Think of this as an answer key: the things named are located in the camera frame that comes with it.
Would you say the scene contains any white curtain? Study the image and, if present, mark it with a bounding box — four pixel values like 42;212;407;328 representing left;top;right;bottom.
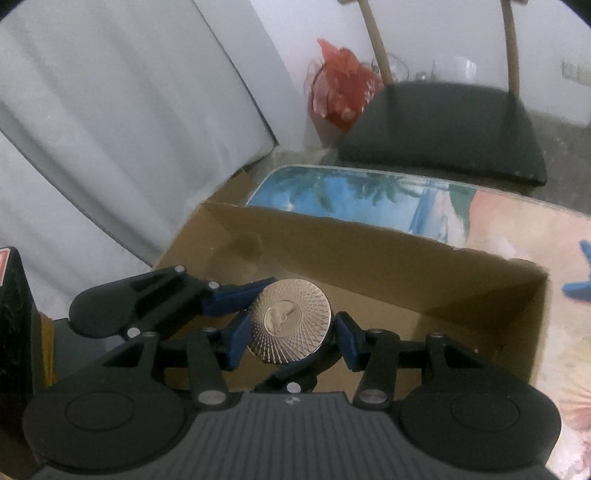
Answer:
0;0;279;324

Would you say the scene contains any black chair with wooden back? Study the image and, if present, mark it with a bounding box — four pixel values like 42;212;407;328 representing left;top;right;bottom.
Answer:
339;0;549;188

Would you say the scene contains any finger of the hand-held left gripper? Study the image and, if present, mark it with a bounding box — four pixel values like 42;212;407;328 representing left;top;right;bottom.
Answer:
124;267;267;340
259;348;345;394

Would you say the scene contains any wall socket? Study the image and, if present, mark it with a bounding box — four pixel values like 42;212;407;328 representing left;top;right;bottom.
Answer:
561;60;588;84

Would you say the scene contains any brown cardboard box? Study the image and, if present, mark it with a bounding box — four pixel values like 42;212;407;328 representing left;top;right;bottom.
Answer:
152;200;553;407

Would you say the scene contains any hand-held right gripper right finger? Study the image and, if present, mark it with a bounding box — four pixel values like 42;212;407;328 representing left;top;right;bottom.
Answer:
333;312;483;411

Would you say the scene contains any red plastic bag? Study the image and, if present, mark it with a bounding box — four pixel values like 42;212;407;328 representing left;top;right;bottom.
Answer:
305;39;385;136

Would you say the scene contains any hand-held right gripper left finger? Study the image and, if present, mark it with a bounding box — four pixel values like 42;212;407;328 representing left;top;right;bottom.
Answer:
102;316;254;409

